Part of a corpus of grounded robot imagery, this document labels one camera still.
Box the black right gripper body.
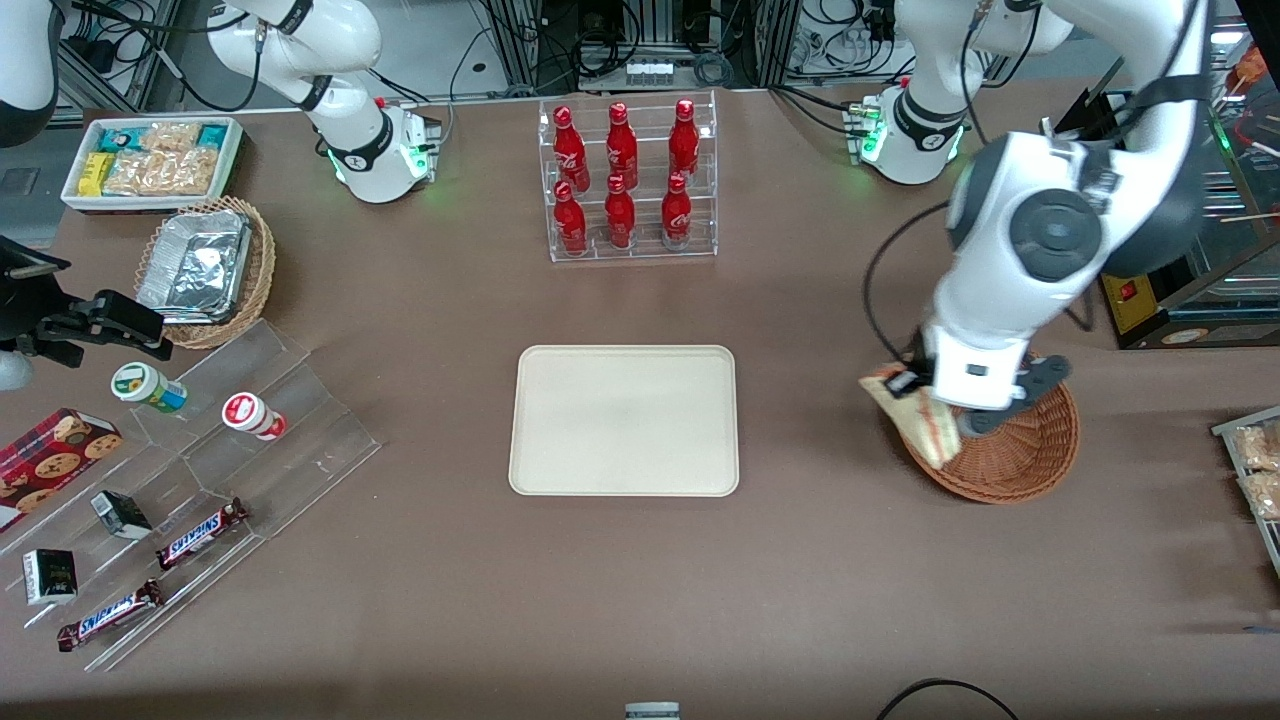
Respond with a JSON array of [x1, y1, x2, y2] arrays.
[[0, 236, 74, 347]]

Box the triangular sandwich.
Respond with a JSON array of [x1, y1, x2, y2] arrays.
[[858, 364, 967, 472]]

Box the round brown wicker basket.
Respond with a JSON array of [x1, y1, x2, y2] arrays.
[[880, 380, 1082, 505]]

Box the light wicker basket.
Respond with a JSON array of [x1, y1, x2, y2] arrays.
[[134, 196, 278, 351]]

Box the grey metal tray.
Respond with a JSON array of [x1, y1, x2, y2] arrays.
[[1211, 405, 1280, 580]]

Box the cream rectangular serving tray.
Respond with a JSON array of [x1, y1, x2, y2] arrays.
[[508, 345, 740, 498]]

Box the green lidded yogurt cup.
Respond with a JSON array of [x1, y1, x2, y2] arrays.
[[110, 362, 189, 416]]

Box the aluminium foil container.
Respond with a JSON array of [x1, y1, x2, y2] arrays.
[[136, 209, 254, 325]]

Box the red plaid cookie box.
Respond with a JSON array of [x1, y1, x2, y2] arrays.
[[0, 407, 125, 535]]

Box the red lidded yogurt cup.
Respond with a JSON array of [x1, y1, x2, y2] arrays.
[[221, 392, 289, 443]]

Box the clear bag of crackers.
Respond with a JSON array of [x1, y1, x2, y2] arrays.
[[139, 121, 202, 154], [160, 147, 220, 197], [104, 150, 167, 197]]

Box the black food warmer machine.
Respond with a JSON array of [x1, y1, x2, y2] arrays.
[[1039, 15, 1280, 351]]

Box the small black carton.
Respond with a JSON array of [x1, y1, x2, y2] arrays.
[[22, 548, 80, 608], [90, 489, 154, 542]]

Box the white rectangular snack bin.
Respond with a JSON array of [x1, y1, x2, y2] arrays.
[[61, 116, 245, 214]]

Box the clear acrylic stepped display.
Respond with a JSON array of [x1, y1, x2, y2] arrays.
[[0, 318, 385, 674]]

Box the snickers chocolate bar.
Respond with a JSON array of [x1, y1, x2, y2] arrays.
[[155, 497, 250, 573], [56, 579, 165, 654]]

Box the clear bag of fried snacks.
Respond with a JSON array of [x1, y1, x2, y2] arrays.
[[1231, 424, 1280, 472], [1239, 469, 1280, 522]]

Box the red cola bottle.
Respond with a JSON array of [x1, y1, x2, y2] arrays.
[[604, 175, 638, 251], [605, 102, 640, 190], [660, 172, 694, 251], [553, 106, 590, 193], [667, 98, 701, 183], [553, 180, 589, 257]]

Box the clear acrylic bottle rack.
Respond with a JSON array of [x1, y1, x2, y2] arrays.
[[538, 90, 720, 265]]

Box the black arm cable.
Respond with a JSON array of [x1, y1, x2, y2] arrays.
[[861, 199, 953, 357]]

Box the black floor cable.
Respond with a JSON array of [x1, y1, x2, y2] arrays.
[[876, 678, 1021, 720]]

